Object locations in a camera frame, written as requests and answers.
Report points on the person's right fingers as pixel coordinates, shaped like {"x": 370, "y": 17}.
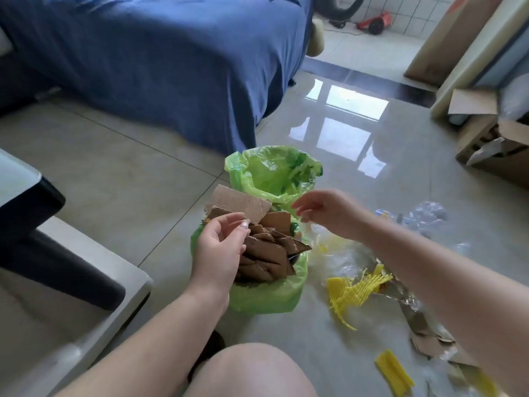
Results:
{"x": 308, "y": 206}

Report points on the black rubber tyre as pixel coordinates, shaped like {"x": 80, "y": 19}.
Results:
{"x": 341, "y": 7}

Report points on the empty green bag bin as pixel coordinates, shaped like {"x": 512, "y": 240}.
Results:
{"x": 272, "y": 173}

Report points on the white table top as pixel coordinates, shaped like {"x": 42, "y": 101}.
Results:
{"x": 16, "y": 177}

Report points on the torn cardboard scraps with foil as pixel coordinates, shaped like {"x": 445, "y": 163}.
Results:
{"x": 430, "y": 330}

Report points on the person's left forearm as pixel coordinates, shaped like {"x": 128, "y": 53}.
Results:
{"x": 153, "y": 347}

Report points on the light brown cardboard piece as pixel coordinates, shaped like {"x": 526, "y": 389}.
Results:
{"x": 244, "y": 202}

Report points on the crushed clear plastic bottle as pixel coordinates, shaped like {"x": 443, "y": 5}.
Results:
{"x": 421, "y": 217}

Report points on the open brown cardboard box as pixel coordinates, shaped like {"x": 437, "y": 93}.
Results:
{"x": 491, "y": 136}

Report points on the clear plastic wrapper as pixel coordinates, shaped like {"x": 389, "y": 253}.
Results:
{"x": 341, "y": 254}

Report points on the yellow foam net sleeve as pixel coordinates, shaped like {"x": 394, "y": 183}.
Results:
{"x": 351, "y": 291}

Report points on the person's left hand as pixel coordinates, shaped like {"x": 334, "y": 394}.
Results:
{"x": 215, "y": 256}

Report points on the pile of torn cardboard pieces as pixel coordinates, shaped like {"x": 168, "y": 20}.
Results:
{"x": 268, "y": 252}

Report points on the tall brown cardboard panel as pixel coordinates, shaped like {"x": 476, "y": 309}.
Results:
{"x": 452, "y": 41}

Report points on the green bag bin with cardboard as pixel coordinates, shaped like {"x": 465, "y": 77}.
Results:
{"x": 272, "y": 291}

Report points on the red floor appliance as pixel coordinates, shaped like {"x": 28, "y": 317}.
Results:
{"x": 375, "y": 22}

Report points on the yellow foam net strip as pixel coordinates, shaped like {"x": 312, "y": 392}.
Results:
{"x": 393, "y": 372}

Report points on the grey low platform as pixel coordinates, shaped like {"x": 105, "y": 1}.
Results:
{"x": 62, "y": 326}

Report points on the person's right forearm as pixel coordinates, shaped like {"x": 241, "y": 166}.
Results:
{"x": 450, "y": 293}

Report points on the dark table leg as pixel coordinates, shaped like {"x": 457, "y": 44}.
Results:
{"x": 49, "y": 252}

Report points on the cream door frame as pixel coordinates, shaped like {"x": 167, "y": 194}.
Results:
{"x": 475, "y": 57}

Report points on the person's left thumb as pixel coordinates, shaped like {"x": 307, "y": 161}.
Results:
{"x": 241, "y": 235}

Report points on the cream round stool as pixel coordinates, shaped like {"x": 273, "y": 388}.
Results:
{"x": 315, "y": 37}

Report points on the blue bed sheet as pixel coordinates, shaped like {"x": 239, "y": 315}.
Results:
{"x": 165, "y": 57}

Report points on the person's bare knee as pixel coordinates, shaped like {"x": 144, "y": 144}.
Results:
{"x": 250, "y": 372}

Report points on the person's right hand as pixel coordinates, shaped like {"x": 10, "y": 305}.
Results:
{"x": 334, "y": 212}

